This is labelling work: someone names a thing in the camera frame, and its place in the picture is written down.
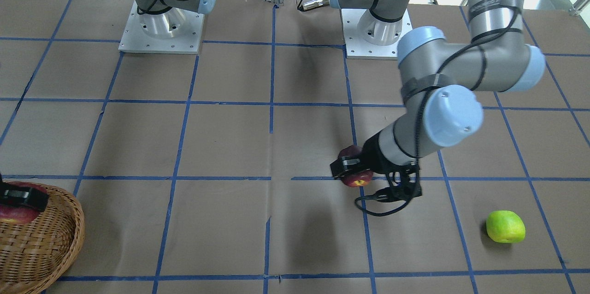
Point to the dark red apple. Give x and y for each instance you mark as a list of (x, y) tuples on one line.
[(358, 180)]

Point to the wicker basket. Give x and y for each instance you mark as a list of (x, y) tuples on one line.
[(35, 255)]

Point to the green apple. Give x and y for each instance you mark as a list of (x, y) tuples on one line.
[(505, 226)]

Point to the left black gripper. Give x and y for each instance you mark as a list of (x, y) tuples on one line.
[(375, 157)]

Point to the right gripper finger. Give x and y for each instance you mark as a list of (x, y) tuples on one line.
[(23, 197)]

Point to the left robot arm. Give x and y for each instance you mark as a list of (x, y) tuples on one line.
[(439, 80)]

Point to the silver metal connector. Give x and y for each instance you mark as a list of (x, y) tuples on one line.
[(309, 5)]

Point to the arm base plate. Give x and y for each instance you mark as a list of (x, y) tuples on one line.
[(368, 38), (174, 32)]

